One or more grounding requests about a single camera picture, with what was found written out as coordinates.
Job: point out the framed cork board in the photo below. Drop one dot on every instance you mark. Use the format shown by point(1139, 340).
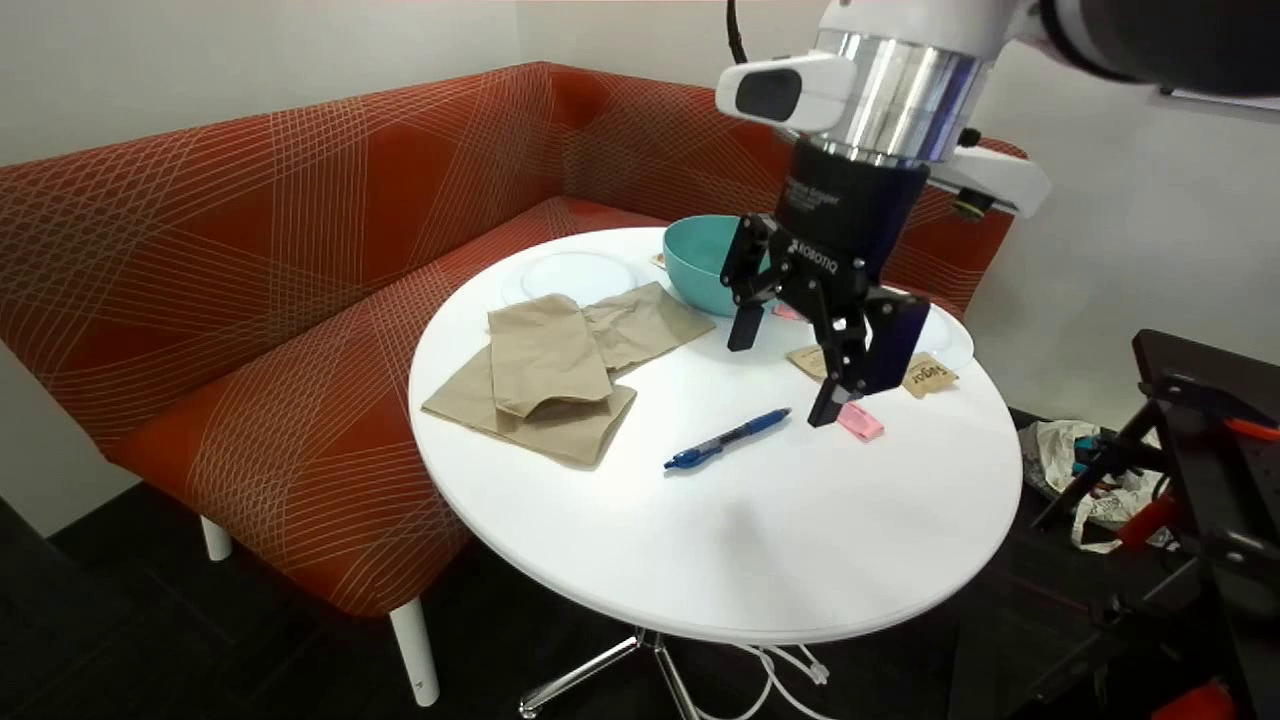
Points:
point(1225, 96)

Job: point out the blue pen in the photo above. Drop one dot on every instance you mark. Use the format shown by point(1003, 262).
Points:
point(727, 438)

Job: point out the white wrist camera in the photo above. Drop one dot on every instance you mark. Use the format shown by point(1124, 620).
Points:
point(775, 89)

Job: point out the black and red cart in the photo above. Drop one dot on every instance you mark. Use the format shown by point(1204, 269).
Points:
point(1201, 505)

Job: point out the orange patterned corner sofa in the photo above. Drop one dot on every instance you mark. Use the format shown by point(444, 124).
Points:
point(265, 267)

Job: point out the white sofa leg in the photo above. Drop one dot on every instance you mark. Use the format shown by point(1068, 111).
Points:
point(412, 649)
point(212, 536)

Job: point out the crumpled brown paper napkin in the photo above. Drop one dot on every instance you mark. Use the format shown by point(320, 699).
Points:
point(646, 324)

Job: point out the large brown paper napkin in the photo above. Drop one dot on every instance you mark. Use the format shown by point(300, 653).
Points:
point(561, 427)

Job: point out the folded brown paper napkin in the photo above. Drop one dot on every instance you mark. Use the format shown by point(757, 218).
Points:
point(547, 353)

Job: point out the chrome table base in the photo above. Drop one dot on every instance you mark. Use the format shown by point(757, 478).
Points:
point(587, 670)

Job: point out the white bag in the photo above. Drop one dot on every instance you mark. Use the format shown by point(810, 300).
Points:
point(1061, 454)

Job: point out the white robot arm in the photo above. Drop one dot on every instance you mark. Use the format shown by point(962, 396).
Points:
point(922, 67)

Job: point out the teal bowl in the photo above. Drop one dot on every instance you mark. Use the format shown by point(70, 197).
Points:
point(696, 267)

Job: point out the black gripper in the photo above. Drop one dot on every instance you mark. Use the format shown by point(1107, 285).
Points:
point(845, 213)

